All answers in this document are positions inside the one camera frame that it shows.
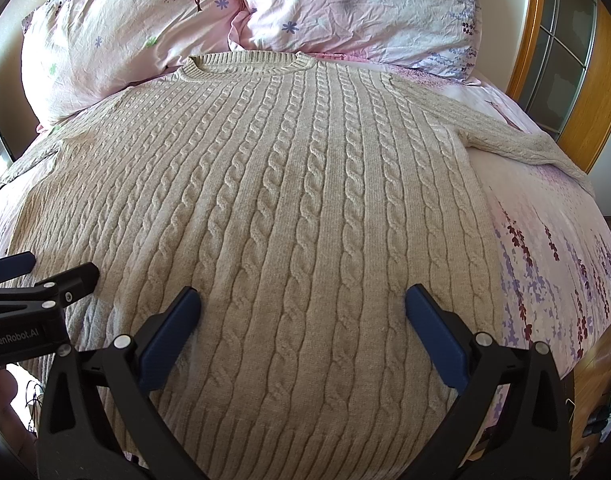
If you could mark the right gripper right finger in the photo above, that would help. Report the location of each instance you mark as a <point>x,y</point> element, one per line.
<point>510,419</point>

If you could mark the right floral pink pillow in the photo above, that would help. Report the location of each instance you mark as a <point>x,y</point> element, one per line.
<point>439,37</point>

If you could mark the person's left hand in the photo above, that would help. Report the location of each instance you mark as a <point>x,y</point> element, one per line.
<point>21,441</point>

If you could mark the left floral pink pillow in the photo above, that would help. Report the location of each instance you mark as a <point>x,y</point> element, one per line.
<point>75,53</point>

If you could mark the wooden bedside cabinet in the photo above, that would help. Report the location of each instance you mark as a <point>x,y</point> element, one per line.
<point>592,377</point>

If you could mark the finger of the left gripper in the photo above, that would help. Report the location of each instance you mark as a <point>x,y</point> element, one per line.
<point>58,291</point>
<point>16,265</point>

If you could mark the wooden glass-panel door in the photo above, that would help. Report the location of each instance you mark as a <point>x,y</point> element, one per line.
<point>562,76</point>

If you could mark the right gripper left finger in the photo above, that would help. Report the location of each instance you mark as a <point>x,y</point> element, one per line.
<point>97,419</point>

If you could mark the floral pink pillow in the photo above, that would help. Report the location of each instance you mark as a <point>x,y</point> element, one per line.
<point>439,37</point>
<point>75,53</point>

